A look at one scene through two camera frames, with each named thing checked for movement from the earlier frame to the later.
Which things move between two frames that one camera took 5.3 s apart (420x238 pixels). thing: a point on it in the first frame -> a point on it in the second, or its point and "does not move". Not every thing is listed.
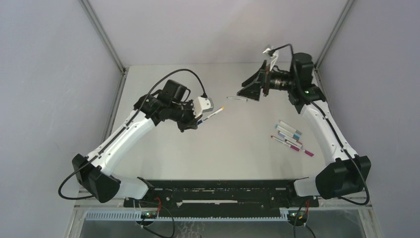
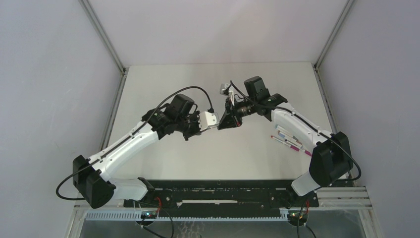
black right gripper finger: (252, 90) -> (228, 121)
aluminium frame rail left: (125, 71) does not move
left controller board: (150, 214) does not move
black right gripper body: (267, 80) -> (234, 110)
